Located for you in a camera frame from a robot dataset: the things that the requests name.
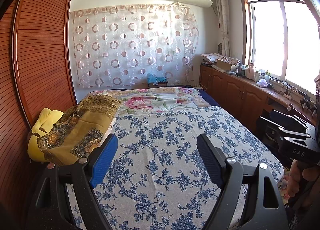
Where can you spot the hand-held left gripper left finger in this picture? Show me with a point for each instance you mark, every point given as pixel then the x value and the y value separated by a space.
pixel 103 162

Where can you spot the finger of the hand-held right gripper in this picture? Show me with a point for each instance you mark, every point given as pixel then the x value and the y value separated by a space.
pixel 268 123
pixel 290 120

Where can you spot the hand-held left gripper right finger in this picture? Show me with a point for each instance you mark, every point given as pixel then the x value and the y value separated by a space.
pixel 210 160

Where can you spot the golden brown patterned shirt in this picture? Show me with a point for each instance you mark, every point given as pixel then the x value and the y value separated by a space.
pixel 85 125

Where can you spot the person's right hand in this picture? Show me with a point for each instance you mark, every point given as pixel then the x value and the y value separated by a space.
pixel 295 182

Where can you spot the beige folded cloth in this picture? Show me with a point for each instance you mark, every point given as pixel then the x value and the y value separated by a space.
pixel 110 127

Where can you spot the brown wooden sideboard cabinet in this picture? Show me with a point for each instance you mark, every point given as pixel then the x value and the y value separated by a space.
pixel 237 89

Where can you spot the green capped bottle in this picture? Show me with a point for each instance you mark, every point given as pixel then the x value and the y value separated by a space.
pixel 267 76

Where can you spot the blue floral bed sheet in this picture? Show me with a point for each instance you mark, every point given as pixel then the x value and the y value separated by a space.
pixel 162 150

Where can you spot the pale pink plastic bottle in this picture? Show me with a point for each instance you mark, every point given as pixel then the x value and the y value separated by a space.
pixel 250 71

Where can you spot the navy blue bed sheet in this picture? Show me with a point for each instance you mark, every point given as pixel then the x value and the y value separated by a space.
pixel 206 98

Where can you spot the yellow plush toy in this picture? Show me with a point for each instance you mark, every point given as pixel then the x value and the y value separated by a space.
pixel 46 120

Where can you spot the cardboard box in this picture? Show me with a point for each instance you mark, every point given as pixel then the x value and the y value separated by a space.
pixel 223 64

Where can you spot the pink floral blanket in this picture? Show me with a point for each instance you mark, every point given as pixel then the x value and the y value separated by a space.
pixel 150 101

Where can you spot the wooden framed window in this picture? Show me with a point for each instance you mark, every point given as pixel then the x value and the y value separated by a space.
pixel 280 39

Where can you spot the floral folded cloth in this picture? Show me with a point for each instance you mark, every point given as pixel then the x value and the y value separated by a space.
pixel 212 56

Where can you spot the woven hand fan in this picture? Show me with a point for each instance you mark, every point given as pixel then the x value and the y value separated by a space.
pixel 220 49

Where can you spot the blue packet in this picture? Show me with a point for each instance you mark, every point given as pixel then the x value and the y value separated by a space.
pixel 157 78

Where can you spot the white patterned window drape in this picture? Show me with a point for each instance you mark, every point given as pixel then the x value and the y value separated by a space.
pixel 223 19

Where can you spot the circle patterned sheer curtain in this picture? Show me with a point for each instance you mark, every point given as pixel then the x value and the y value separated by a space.
pixel 132 44

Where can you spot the brown slatted wooden wardrobe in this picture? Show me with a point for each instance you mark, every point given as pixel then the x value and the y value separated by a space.
pixel 42 57

